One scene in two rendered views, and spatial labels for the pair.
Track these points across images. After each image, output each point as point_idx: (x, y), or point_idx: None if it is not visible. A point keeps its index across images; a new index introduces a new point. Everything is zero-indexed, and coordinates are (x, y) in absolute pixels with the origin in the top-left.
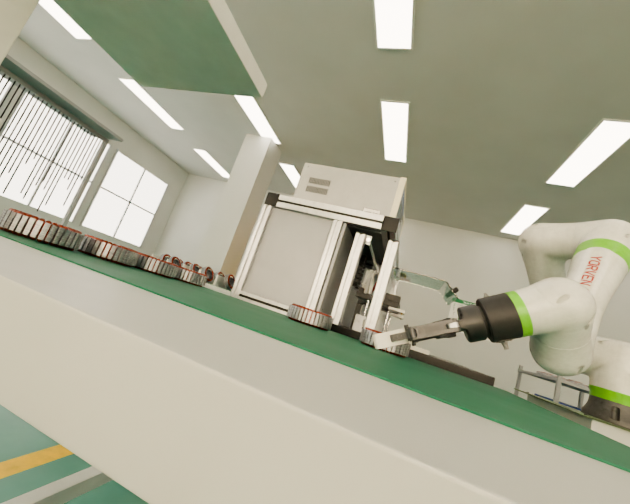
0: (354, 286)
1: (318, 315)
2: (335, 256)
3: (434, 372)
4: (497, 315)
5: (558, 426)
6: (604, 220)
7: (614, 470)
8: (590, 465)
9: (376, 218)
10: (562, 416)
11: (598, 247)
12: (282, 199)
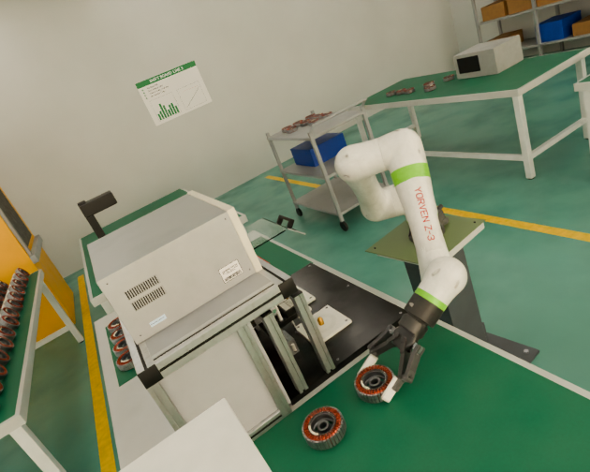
0: (254, 327)
1: (342, 427)
2: (264, 352)
3: (447, 397)
4: (432, 319)
5: (544, 416)
6: (397, 138)
7: None
8: None
9: (273, 294)
10: (482, 341)
11: (413, 178)
12: (164, 365)
